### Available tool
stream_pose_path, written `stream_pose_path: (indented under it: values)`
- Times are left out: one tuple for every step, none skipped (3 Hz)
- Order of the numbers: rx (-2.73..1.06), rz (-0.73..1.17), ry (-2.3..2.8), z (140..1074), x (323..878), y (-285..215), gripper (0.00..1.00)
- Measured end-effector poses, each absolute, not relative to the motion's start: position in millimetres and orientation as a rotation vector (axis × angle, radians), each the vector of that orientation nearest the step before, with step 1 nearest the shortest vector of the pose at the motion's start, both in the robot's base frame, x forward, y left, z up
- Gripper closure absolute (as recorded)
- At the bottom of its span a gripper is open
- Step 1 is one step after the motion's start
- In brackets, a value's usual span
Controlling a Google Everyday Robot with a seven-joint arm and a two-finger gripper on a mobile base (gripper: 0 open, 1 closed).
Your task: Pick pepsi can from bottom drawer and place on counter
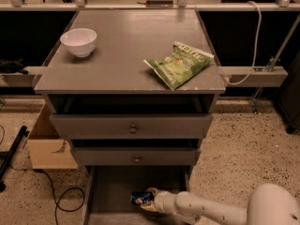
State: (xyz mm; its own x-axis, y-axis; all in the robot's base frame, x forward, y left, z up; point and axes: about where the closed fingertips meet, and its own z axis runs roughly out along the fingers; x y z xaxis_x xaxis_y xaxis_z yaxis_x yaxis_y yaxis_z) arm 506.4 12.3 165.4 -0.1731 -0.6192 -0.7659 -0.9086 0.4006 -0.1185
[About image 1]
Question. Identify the brown cardboard box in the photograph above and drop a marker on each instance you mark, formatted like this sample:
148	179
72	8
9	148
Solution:
47	150

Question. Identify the grey bottom drawer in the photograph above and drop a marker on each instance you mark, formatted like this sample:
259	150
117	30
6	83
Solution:
108	195

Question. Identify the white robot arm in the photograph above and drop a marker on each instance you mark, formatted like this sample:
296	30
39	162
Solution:
268	204

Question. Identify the blue pepsi can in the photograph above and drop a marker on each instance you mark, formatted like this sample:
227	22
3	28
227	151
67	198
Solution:
139	198

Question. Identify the grey drawer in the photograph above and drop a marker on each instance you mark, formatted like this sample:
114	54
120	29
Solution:
96	156
121	126
108	195

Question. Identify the green chip bag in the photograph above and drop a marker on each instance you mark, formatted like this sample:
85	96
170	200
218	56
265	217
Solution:
181	65

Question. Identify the white ceramic bowl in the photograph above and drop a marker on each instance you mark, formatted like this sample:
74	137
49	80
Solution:
80	41

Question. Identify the grey middle drawer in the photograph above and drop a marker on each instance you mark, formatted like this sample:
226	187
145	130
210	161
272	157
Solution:
96	156

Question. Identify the black stand leg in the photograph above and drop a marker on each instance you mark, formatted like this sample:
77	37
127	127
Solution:
7	156

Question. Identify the black object on rail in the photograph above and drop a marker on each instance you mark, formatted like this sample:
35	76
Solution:
12	66

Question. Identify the grey metal rail frame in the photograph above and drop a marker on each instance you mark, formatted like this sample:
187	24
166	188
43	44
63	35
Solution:
150	6

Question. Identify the grey drawer cabinet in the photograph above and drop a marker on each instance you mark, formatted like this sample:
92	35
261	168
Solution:
114	79

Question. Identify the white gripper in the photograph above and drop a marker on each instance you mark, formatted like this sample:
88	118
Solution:
161	201

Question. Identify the grey top drawer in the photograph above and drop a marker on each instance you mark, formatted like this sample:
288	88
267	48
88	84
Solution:
121	126

